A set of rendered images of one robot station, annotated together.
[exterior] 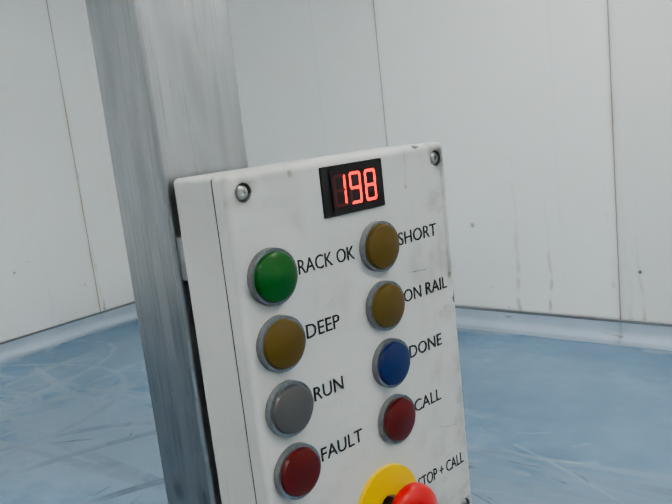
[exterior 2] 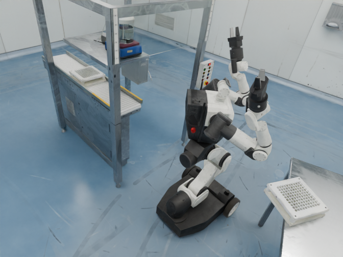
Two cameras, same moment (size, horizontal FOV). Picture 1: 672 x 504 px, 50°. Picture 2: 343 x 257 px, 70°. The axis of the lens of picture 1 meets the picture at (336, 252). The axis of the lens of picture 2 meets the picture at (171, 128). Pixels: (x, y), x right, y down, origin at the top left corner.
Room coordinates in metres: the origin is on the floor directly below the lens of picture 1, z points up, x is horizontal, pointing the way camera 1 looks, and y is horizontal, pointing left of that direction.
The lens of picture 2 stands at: (-1.81, 0.60, 1.97)
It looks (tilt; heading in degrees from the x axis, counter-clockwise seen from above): 37 degrees down; 352
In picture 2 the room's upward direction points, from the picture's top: 8 degrees clockwise
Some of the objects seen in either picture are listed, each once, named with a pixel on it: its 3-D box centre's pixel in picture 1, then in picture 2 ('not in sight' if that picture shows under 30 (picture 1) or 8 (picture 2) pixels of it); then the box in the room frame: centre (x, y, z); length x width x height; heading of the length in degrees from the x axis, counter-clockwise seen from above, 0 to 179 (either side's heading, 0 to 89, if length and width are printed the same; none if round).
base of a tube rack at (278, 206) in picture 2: not in sight; (293, 202); (-0.98, -0.30, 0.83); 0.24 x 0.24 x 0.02; 14
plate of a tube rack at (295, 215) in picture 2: not in sight; (296, 197); (-0.98, -0.30, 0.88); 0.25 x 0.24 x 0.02; 104
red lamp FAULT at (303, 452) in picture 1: (300, 471); not in sight; (0.36, 0.03, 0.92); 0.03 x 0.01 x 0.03; 132
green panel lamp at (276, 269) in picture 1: (275, 276); not in sight; (0.36, 0.03, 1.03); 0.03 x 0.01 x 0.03; 132
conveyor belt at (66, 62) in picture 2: not in sight; (87, 80); (0.44, 1.16, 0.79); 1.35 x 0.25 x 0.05; 42
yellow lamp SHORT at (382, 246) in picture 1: (382, 246); not in sight; (0.41, -0.03, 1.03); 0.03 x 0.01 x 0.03; 132
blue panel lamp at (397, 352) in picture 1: (393, 363); not in sight; (0.41, -0.03, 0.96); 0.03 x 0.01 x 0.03; 132
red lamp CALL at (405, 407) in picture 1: (399, 419); not in sight; (0.41, -0.03, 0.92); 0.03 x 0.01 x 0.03; 132
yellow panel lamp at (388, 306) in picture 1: (388, 305); not in sight; (0.41, -0.03, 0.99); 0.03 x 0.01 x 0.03; 132
